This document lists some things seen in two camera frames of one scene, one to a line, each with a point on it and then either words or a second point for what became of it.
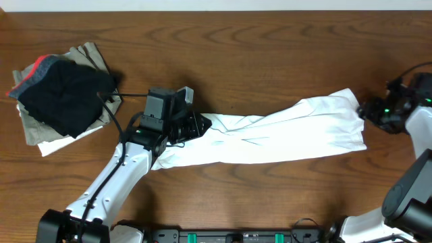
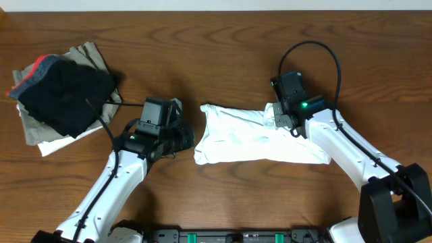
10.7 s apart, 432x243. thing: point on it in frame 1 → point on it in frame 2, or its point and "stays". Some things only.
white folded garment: (47, 148) stays
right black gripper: (372, 108) → (278, 112)
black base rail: (236, 235) stays
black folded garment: (61, 95) stays
